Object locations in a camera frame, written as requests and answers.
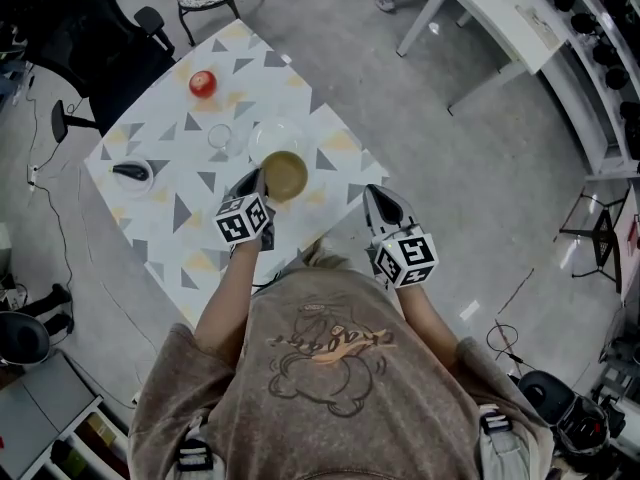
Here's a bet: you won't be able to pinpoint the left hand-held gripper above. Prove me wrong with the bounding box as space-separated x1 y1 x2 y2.
213 167 277 253

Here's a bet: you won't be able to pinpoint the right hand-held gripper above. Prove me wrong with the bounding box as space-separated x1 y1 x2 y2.
361 183 440 290

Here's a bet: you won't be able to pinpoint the olive green bowl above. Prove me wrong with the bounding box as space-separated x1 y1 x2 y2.
261 150 310 204

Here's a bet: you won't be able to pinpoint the white plate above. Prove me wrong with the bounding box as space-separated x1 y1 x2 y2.
247 116 310 168

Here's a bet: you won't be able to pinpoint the clear glass cup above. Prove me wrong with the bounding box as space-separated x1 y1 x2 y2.
206 123 244 158

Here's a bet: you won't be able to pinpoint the white dish with black object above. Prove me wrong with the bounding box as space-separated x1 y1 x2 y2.
110 156 155 200

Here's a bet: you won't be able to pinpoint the person's right forearm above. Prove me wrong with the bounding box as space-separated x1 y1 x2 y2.
394 282 462 365

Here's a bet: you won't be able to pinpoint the person's left forearm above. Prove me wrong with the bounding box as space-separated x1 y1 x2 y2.
193 240 262 365

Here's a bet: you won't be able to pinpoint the white triangle-patterned tablecloth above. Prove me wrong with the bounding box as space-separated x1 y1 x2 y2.
82 17 391 330

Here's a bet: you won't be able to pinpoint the red apple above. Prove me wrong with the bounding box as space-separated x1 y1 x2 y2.
188 69 218 100

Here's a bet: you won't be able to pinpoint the black toy eggplant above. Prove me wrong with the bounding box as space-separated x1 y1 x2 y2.
112 162 151 183

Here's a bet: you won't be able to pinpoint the dark wicker chair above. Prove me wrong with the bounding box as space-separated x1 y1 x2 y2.
167 0 267 47

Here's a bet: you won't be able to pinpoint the black office chair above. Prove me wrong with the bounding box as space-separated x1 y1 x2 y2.
24 0 177 145

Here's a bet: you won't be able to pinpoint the person's brown printed t-shirt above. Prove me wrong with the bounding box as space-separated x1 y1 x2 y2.
127 266 556 480

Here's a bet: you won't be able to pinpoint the white shelving rack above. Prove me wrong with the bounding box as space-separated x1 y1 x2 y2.
537 0 640 179

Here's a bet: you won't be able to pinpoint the white side table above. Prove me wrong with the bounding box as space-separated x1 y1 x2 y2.
396 0 570 117

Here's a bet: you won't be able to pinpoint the paper sheet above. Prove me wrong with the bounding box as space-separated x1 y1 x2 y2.
517 5 562 50

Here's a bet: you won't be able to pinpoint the black round seat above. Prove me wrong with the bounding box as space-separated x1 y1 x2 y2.
517 370 575 425

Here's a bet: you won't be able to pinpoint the rows of black devices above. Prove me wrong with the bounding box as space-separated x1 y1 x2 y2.
537 0 640 162

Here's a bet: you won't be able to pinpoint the round black stool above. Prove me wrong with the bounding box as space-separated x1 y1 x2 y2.
0 310 52 367

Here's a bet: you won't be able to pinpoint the grey cabinet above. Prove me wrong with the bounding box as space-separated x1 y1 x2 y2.
0 351 104 480

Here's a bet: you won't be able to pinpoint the black folding table frame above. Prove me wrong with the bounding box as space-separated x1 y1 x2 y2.
552 182 640 299

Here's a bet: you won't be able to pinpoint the grey harness strap with buckle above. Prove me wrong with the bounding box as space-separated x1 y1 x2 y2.
175 435 216 475
477 405 532 480

